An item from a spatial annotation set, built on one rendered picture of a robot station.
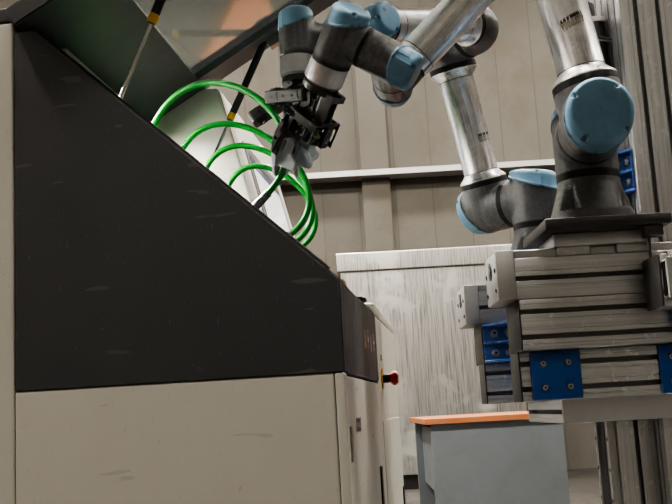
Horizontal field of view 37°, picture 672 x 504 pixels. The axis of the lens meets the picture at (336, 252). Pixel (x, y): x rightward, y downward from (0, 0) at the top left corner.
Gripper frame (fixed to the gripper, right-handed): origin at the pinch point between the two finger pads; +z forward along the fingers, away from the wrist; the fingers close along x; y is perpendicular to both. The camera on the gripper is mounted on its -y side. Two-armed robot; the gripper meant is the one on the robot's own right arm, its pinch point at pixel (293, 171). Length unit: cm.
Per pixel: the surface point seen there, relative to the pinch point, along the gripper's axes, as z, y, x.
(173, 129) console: -23, -36, 37
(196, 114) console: -26, -30, 37
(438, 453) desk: 71, 20, 253
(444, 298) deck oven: -48, 24, 717
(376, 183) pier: -190, -41, 843
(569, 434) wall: 87, 142, 874
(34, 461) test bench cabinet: 56, -42, -33
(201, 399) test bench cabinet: 47, -12, -33
